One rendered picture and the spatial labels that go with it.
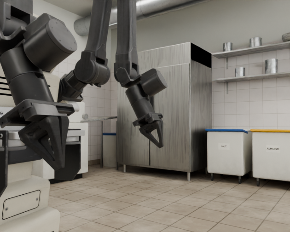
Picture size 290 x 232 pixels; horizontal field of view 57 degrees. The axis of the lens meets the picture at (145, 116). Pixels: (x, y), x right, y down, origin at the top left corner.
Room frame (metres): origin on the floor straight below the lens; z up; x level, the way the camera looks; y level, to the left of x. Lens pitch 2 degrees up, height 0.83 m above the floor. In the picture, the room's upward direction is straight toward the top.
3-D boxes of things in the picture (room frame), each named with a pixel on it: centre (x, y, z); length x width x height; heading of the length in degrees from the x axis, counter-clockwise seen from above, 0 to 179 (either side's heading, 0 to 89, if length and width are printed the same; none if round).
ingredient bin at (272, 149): (3.70, -1.81, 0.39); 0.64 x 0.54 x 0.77; 145
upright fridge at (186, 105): (4.61, -0.31, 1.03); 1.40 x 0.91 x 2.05; 54
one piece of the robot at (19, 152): (0.72, 0.30, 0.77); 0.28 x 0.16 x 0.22; 156
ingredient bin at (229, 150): (4.08, -1.29, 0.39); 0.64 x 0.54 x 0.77; 147
